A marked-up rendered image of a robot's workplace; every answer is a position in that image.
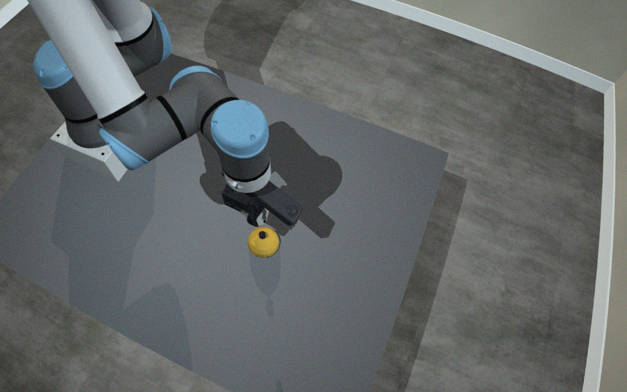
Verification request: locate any yellow dome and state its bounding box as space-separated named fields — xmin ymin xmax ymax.
xmin=248 ymin=227 xmax=279 ymax=258

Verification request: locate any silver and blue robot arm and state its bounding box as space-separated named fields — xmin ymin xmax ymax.
xmin=27 ymin=0 xmax=303 ymax=226

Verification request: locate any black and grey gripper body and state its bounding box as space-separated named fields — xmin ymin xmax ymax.
xmin=222 ymin=184 xmax=264 ymax=217

